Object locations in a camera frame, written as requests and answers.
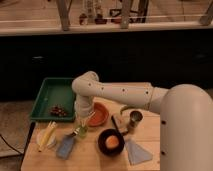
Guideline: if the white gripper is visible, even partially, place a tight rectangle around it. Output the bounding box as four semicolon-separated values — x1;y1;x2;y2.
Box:
74;95;94;118

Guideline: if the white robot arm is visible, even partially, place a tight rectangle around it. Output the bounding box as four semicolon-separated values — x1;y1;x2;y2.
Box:
72;71;213;171

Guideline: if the green plastic cup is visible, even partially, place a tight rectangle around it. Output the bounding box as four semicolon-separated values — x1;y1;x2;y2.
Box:
75;125;88;138

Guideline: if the metal cup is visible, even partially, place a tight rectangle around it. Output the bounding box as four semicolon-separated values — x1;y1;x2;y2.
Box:
129;110;143;128

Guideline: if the orange bowl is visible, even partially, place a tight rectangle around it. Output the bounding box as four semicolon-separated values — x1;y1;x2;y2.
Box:
87;102;109;127

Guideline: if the dark grape bunch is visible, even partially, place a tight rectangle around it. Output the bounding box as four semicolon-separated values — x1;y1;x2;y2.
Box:
50;106;67;117

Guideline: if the green plastic tray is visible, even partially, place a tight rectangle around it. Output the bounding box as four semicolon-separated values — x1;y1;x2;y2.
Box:
30;77;75;122

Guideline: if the yellow banana toy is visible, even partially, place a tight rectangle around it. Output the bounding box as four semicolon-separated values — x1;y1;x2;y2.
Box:
38;122;57;152

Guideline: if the black bowl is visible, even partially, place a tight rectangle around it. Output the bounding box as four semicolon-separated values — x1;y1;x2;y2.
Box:
98;129;124;157

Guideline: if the black spatula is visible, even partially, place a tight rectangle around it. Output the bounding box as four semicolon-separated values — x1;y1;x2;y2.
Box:
111;114;129;135

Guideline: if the green pepper toy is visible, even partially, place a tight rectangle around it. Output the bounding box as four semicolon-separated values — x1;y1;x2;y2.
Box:
120;105;135;115

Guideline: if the orange fruit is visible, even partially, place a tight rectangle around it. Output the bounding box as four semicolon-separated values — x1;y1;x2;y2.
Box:
105;135;119;149

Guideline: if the blue sponge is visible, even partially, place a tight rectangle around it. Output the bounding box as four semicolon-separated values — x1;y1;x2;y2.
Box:
56;136;75;159

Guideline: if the white plate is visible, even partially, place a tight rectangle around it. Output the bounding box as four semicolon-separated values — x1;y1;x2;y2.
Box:
36;129;57;148

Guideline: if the blue grey cloth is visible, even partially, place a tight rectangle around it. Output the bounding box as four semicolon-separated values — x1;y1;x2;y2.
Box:
125;139;153;165

